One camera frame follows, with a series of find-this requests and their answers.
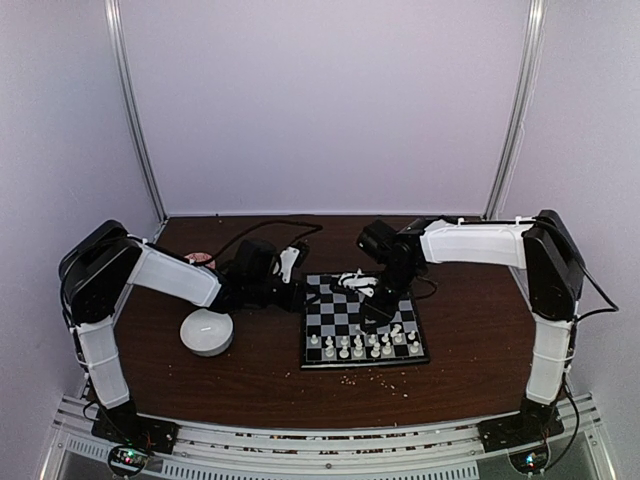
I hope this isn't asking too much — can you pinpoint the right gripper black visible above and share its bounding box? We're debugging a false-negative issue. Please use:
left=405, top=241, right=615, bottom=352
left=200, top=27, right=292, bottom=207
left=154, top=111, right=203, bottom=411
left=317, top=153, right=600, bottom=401
left=360, top=261, right=420, bottom=332

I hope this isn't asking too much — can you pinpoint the white knight piece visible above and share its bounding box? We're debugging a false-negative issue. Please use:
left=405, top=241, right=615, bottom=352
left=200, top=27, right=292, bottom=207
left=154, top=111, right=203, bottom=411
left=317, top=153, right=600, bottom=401
left=391, top=324, right=402, bottom=343

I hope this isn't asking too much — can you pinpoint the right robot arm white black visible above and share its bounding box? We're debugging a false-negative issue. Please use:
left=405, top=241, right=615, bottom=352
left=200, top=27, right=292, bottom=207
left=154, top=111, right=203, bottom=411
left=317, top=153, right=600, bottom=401
left=357, top=210, right=584, bottom=447

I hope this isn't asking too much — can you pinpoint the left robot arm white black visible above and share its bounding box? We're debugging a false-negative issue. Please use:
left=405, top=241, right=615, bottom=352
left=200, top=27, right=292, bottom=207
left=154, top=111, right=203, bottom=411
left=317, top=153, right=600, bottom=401
left=58, top=220, right=309, bottom=444

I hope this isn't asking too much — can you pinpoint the black grey chess board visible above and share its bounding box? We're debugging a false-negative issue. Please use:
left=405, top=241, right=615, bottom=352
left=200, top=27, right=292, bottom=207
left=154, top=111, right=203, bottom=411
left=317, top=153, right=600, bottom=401
left=298, top=272, right=432, bottom=372

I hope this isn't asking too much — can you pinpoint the red patterned small bowl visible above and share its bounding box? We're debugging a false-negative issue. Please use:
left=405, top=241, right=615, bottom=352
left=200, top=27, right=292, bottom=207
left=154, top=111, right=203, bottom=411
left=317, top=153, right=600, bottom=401
left=185, top=252, right=216, bottom=268

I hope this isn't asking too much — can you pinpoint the white ceramic bowl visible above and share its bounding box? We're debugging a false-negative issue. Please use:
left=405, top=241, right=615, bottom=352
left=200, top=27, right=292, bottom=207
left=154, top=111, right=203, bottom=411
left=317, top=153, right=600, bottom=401
left=180, top=309, right=235, bottom=357

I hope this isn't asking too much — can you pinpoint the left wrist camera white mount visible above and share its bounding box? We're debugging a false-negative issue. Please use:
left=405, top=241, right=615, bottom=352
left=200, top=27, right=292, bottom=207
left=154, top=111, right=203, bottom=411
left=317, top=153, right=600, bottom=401
left=273, top=242, right=310, bottom=284

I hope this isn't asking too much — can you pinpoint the aluminium front rail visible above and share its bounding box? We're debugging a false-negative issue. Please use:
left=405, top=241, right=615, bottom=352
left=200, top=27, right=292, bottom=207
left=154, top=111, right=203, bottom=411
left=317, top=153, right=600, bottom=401
left=36, top=394, right=621, bottom=479

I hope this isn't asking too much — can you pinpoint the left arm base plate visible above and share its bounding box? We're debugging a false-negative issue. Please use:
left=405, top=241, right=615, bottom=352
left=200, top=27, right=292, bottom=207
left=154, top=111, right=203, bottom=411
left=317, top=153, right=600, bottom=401
left=91, top=417, right=179, bottom=454

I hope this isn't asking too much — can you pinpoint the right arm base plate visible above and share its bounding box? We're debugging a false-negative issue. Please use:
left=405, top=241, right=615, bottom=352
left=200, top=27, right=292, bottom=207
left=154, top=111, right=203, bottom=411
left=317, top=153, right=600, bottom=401
left=477, top=414, right=565, bottom=453

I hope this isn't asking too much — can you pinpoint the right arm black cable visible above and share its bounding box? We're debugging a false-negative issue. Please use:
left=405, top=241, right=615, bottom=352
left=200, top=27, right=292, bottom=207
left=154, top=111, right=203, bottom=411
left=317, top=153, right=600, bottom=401
left=542, top=219, right=621, bottom=474

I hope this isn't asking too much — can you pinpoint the left aluminium frame post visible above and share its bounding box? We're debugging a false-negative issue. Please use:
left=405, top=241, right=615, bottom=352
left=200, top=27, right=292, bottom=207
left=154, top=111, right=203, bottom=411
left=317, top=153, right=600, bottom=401
left=104, top=0, right=168, bottom=223

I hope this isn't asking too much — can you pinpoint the aluminium frame post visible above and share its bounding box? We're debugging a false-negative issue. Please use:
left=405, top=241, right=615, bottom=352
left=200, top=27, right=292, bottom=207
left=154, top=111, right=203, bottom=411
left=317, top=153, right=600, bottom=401
left=483, top=0, right=548, bottom=220
left=104, top=0, right=168, bottom=223

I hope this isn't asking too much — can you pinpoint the right aluminium frame post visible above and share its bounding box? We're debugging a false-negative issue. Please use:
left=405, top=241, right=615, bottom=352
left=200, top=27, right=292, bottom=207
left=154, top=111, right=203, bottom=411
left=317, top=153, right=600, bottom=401
left=483, top=0, right=548, bottom=220

